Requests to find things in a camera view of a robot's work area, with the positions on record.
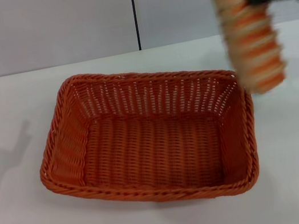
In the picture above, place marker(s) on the striped orange and cream bread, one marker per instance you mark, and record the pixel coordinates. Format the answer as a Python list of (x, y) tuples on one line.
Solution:
[(248, 30)]

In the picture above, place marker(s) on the orange woven plastic basket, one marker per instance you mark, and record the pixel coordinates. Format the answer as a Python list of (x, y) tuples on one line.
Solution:
[(150, 149)]

